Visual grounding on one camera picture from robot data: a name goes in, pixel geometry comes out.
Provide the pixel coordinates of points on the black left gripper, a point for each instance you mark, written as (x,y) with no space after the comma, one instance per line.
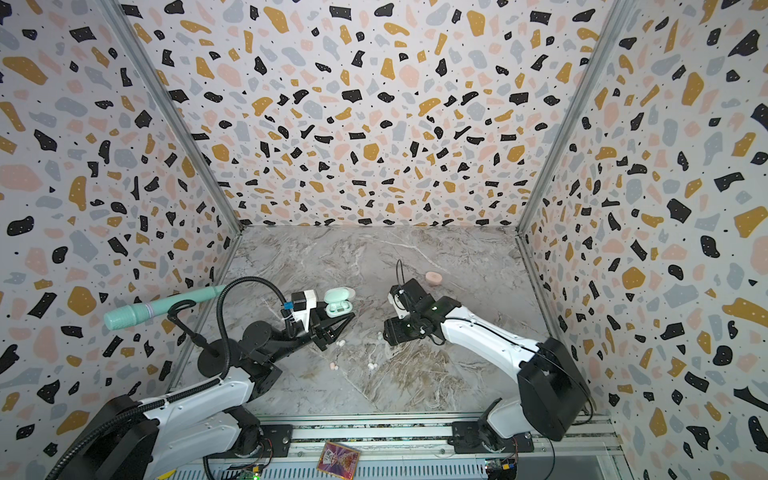
(325,333)

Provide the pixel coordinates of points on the mint green earbud charging case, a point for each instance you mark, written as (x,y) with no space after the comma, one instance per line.
(338,301)

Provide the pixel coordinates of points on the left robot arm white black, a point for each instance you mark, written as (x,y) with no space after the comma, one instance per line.
(147,439)

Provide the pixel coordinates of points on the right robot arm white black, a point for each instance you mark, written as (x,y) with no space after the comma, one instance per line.
(551,392)

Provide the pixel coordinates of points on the pink earbud charging case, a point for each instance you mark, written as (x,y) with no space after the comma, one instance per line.
(433,278)

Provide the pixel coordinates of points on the colourful card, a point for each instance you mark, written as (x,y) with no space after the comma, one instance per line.
(339,461)

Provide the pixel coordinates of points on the mint green microphone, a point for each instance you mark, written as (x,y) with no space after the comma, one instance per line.
(135,314)

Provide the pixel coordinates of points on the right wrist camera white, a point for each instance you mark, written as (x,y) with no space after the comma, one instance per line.
(395,300)

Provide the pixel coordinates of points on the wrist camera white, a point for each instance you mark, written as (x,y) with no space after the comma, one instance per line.
(395,300)
(298,309)

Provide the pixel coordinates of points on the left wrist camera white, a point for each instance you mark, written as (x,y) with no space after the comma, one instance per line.
(298,309)

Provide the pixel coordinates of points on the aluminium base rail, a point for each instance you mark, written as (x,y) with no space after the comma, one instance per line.
(423,446)

